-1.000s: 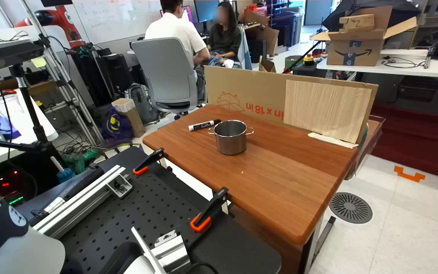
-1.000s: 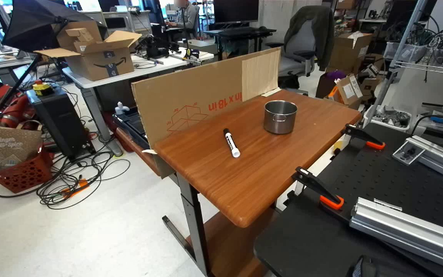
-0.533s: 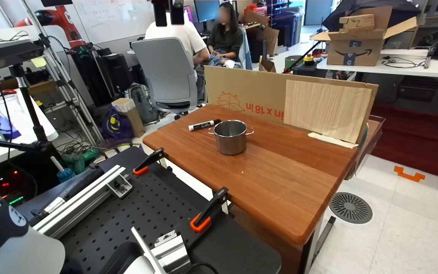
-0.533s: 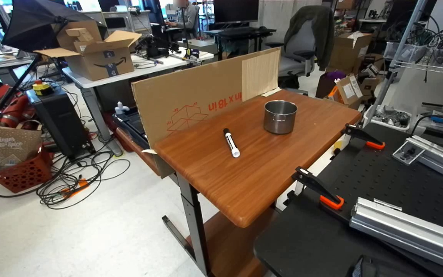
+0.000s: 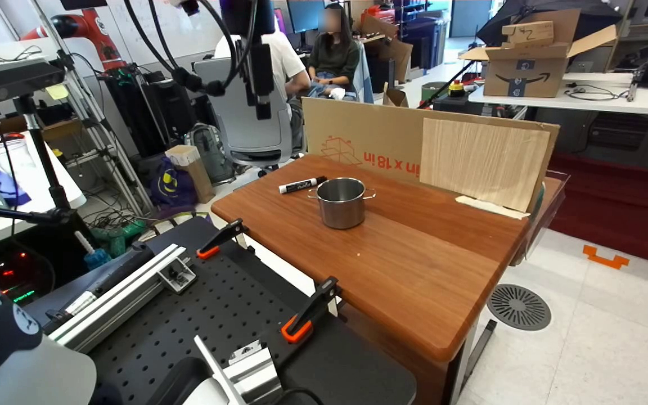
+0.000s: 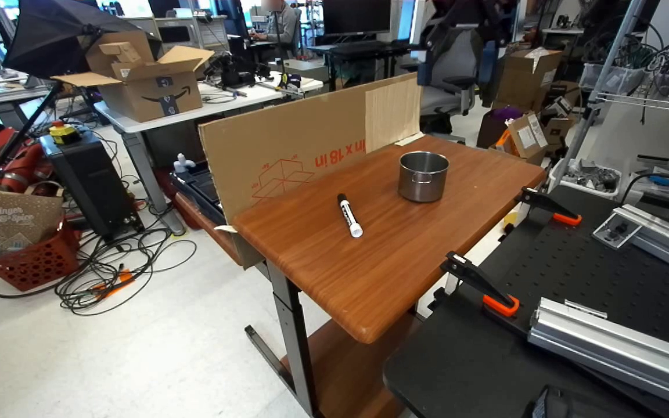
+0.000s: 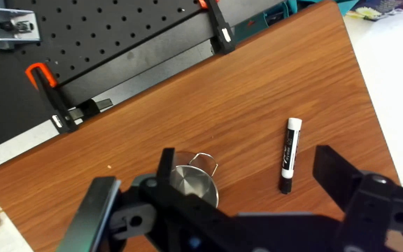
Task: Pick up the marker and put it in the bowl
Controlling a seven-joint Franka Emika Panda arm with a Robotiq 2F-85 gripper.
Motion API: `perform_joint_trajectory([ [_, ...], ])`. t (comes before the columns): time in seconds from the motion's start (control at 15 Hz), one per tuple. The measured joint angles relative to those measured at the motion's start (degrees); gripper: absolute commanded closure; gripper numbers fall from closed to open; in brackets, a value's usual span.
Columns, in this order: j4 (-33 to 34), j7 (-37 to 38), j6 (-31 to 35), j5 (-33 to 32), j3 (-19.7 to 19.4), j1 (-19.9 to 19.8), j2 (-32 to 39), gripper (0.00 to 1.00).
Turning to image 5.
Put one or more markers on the black marker with white label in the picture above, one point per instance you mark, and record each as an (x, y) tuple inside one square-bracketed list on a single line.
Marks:
[(301, 185)]

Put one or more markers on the orange floor marker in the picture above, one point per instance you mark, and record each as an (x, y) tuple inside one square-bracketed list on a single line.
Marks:
[(605, 260)]

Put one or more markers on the whiteboard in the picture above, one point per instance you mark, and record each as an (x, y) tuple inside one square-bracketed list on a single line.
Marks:
[(189, 28)]

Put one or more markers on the small cardboard box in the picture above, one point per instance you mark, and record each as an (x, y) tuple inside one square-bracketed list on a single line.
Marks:
[(528, 32)]

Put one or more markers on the red robot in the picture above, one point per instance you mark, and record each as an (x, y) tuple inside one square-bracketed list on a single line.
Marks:
[(90, 31)]

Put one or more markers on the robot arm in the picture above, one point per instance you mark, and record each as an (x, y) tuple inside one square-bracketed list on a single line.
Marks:
[(14, 360)]

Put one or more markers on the purple bag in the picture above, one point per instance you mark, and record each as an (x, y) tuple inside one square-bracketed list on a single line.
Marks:
[(172, 185)]

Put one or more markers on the blue brush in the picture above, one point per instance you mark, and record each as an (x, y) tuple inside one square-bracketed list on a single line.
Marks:
[(96, 257)]

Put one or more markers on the white paper strip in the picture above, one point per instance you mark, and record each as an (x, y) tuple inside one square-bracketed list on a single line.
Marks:
[(490, 206)]

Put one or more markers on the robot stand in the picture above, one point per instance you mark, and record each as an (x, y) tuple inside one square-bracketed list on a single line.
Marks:
[(200, 315)]

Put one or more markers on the clear plastic panel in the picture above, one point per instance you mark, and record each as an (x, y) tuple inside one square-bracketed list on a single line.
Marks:
[(549, 214)]

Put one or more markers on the purple cloth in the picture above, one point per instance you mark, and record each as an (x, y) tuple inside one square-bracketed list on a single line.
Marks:
[(6, 185)]

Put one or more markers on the camera on tripod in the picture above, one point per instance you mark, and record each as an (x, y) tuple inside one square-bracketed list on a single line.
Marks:
[(12, 79)]

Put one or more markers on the cardboard sheet with red print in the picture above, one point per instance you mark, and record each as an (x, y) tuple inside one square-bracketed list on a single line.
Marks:
[(369, 135)]

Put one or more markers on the aluminium rail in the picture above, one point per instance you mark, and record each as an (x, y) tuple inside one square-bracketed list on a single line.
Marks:
[(121, 295)]

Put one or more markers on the black and orange clamp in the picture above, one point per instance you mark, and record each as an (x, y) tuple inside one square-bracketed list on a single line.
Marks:
[(307, 312), (220, 239)]

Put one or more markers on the monitor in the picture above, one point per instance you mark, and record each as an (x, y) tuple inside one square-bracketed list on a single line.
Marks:
[(304, 14)]

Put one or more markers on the green bin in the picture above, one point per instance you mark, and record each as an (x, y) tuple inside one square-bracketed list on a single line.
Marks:
[(433, 91)]

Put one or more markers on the yellow sticky note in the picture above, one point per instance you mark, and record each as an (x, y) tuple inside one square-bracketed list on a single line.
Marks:
[(57, 91)]

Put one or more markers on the black umbrella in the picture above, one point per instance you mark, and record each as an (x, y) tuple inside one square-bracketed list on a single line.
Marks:
[(526, 8)]

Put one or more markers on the aluminium bracket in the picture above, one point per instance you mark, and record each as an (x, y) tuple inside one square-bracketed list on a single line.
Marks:
[(248, 371)]

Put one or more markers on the light wood panel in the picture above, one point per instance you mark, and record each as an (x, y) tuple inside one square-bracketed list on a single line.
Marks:
[(481, 160)]

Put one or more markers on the grey backpack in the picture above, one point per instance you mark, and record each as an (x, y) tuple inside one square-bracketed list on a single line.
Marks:
[(211, 152)]

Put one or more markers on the narrow cardboard box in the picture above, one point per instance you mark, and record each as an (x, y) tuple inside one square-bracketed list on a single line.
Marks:
[(194, 171)]

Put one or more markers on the round floor drain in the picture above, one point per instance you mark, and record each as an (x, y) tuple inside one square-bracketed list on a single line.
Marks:
[(519, 307)]

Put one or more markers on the person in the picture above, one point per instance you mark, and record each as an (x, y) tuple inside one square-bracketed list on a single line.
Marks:
[(332, 56), (290, 67)]

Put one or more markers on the green dumbbells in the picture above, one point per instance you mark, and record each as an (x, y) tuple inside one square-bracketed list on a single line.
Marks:
[(118, 236)]

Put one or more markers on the black power unit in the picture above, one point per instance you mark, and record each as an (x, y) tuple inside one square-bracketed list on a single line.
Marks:
[(107, 275)]

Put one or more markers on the computer with lit lights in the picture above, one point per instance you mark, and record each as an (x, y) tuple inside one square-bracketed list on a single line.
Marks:
[(17, 275)]

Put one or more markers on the large open cardboard box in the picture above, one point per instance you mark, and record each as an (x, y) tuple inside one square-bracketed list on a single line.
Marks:
[(526, 73)]

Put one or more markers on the black computer tower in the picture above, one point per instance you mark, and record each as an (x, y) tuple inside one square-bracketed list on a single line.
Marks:
[(155, 112)]

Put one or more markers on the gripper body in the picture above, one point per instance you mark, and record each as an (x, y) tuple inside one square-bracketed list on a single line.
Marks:
[(245, 17)]

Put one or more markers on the metal frame stand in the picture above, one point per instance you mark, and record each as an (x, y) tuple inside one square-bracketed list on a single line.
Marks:
[(107, 140)]

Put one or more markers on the red emergency stop button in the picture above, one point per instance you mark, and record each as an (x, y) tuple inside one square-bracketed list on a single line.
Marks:
[(457, 88)]

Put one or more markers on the stack of cardboard boxes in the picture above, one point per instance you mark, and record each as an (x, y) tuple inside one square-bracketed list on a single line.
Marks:
[(391, 48)]

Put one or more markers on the white side table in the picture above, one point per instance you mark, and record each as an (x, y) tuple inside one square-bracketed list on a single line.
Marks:
[(31, 185)]

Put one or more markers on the clear plastic container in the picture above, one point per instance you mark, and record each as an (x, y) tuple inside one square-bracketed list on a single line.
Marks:
[(9, 154)]

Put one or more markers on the grey office chair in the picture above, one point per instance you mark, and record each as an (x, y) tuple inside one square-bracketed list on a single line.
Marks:
[(239, 118)]

